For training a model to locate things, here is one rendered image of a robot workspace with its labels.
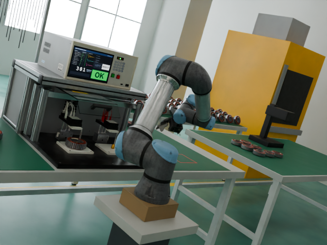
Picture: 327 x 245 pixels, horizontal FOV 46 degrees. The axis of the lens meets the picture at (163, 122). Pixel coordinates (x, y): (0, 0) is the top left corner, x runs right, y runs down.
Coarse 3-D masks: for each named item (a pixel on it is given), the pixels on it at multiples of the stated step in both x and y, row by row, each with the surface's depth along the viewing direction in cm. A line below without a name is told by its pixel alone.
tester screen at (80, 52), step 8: (80, 48) 206; (80, 56) 208; (88, 56) 210; (96, 56) 214; (104, 56) 217; (112, 56) 220; (72, 64) 206; (80, 64) 209; (88, 64) 212; (88, 72) 214
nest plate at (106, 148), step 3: (96, 144) 224; (99, 144) 225; (102, 144) 226; (105, 144) 228; (108, 144) 230; (111, 144) 232; (99, 147) 221; (102, 147) 221; (105, 147) 222; (108, 147) 224; (114, 147) 227; (102, 150) 219; (105, 150) 217; (108, 150) 218; (111, 150) 220; (114, 150) 222; (108, 153) 214; (111, 153) 216; (114, 153) 217
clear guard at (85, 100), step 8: (64, 88) 206; (72, 96) 192; (80, 96) 196; (88, 96) 203; (96, 96) 210; (80, 104) 188; (88, 104) 191; (104, 104) 198; (112, 104) 202; (80, 112) 186; (88, 112) 189; (96, 112) 192; (104, 112) 196; (112, 112) 199
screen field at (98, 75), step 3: (93, 72) 216; (96, 72) 217; (99, 72) 218; (102, 72) 219; (105, 72) 220; (93, 75) 216; (96, 75) 217; (99, 75) 219; (102, 75) 220; (105, 75) 221; (93, 78) 217; (96, 78) 218; (99, 78) 219; (102, 78) 220; (105, 78) 222
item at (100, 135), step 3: (96, 132) 233; (93, 135) 234; (96, 135) 231; (99, 135) 231; (102, 135) 232; (105, 135) 233; (108, 135) 235; (93, 138) 233; (96, 138) 231; (99, 138) 231; (102, 138) 233; (105, 138) 234; (96, 141) 231; (99, 141) 232; (102, 141) 233; (105, 141) 235
